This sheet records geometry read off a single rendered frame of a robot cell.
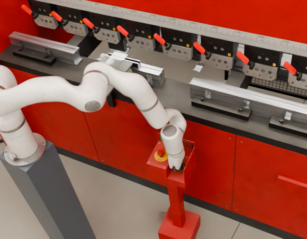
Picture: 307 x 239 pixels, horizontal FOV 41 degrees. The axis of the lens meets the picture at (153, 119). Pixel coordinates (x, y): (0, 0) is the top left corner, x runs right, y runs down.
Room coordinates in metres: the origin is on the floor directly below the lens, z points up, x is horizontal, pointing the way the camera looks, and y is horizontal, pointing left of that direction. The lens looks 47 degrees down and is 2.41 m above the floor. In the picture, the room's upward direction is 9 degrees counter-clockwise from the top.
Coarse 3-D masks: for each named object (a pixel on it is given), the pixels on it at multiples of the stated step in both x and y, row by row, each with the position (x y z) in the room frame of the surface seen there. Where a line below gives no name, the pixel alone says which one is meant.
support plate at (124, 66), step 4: (104, 56) 1.84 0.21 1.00; (100, 60) 1.81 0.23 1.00; (104, 60) 1.80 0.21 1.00; (120, 64) 1.75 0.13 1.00; (124, 64) 1.74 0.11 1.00; (128, 64) 1.73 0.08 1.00; (132, 64) 1.74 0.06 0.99; (120, 68) 1.71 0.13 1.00; (124, 68) 1.71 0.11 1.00; (128, 68) 1.71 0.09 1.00; (80, 84) 1.64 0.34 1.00; (108, 88) 1.57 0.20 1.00; (112, 88) 1.57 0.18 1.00; (108, 92) 1.54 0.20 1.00
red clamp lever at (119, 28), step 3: (117, 27) 1.70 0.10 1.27; (120, 27) 1.70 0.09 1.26; (120, 30) 1.68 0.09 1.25; (123, 30) 1.69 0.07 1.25; (123, 33) 1.68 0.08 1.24; (126, 33) 1.68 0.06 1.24; (126, 36) 1.67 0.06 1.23; (129, 36) 1.67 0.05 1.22; (132, 36) 1.67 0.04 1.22; (129, 39) 1.66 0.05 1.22; (132, 39) 1.66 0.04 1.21
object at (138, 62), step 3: (108, 54) 1.86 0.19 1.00; (111, 54) 1.85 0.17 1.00; (126, 57) 1.80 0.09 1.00; (129, 60) 1.78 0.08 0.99; (132, 60) 1.77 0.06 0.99; (135, 60) 1.76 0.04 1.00; (138, 60) 1.76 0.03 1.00; (135, 63) 1.74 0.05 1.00; (138, 63) 1.74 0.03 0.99; (132, 66) 1.75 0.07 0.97; (135, 66) 1.74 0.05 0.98; (138, 66) 1.73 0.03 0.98
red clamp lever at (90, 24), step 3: (84, 18) 1.81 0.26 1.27; (84, 21) 1.80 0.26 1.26; (87, 21) 1.80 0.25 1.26; (87, 24) 1.79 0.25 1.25; (90, 24) 1.79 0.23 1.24; (90, 27) 1.78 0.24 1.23; (93, 27) 1.79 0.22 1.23; (99, 27) 1.80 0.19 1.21; (96, 30) 1.77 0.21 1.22; (99, 30) 1.78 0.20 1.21; (96, 33) 1.76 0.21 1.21
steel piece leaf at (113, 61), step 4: (112, 56) 1.82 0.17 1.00; (116, 56) 1.82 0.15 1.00; (108, 60) 1.79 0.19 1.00; (112, 60) 1.79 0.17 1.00; (116, 60) 1.78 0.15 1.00; (120, 60) 1.78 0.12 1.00; (108, 64) 1.73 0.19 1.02; (112, 64) 1.75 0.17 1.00; (116, 64) 1.75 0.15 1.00; (116, 68) 1.72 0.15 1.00
